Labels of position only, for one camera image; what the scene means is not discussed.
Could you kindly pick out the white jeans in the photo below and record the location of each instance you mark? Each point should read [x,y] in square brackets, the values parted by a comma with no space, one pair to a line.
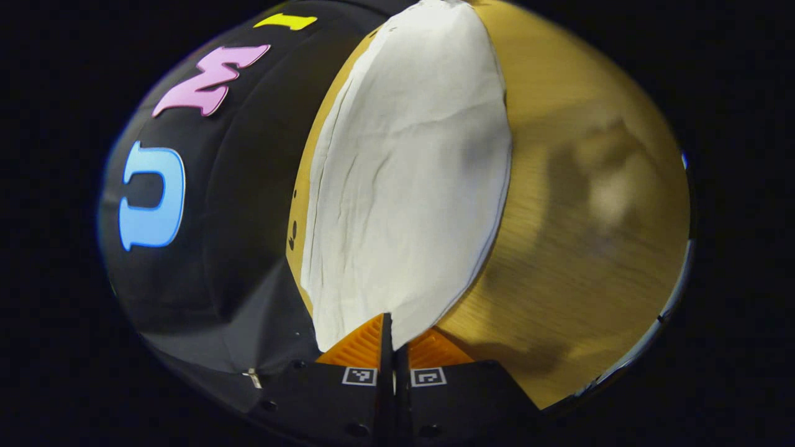
[404,186]

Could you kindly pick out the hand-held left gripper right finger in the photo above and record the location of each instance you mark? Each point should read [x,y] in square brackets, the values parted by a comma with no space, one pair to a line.
[459,403]

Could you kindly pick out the black backdrop cloth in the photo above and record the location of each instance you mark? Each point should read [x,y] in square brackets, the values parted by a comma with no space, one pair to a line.
[248,186]

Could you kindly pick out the small white tag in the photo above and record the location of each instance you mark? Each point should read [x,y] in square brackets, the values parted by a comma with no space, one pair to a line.
[252,377]

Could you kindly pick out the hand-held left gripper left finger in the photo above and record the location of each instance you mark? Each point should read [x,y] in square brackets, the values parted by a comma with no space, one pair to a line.
[335,403]

